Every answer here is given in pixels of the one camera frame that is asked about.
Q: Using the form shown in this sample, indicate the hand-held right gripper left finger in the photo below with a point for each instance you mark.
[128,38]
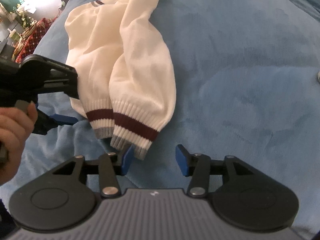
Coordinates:
[128,158]

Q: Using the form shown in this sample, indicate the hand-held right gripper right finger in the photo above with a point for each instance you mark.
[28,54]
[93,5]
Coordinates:
[182,161]

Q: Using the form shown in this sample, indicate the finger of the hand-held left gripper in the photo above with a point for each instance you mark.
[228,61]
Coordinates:
[50,77]
[65,120]

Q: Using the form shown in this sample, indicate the cream knit vest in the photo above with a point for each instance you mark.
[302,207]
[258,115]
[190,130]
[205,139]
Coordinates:
[112,55]

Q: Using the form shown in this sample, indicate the person's left hand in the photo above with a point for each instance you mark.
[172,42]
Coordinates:
[13,135]

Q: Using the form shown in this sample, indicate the dark storage shelf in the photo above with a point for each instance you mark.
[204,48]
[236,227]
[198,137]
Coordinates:
[7,42]

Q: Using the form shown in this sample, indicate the red patterned tablecloth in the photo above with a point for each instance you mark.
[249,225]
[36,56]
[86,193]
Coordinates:
[35,37]

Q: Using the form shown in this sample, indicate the green drink cup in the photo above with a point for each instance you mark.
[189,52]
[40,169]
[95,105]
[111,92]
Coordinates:
[14,36]

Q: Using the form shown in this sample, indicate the white flower bouquet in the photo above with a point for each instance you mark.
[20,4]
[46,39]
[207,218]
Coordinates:
[23,12]

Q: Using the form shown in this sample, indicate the blue fleece blanket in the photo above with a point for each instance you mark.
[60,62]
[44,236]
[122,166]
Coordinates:
[237,80]

